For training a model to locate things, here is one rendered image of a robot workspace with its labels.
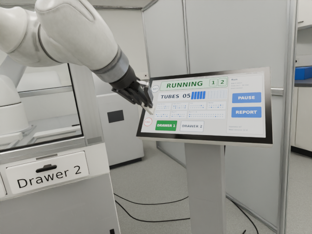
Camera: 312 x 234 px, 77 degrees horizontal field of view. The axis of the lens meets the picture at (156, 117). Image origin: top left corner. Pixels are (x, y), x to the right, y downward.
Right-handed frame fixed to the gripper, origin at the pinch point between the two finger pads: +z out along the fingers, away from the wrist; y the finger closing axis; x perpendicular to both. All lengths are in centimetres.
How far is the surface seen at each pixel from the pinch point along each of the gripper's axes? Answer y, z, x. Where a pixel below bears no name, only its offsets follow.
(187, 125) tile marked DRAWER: -9.1, 17.1, -0.6
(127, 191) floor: 87, 142, 26
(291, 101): -53, 69, -39
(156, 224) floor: 38, 117, 47
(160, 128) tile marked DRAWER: 2.3, 17.1, 1.1
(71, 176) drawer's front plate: 36.7, 12.0, 26.5
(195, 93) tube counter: -10.8, 17.0, -15.4
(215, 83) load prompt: -18.5, 17.0, -19.4
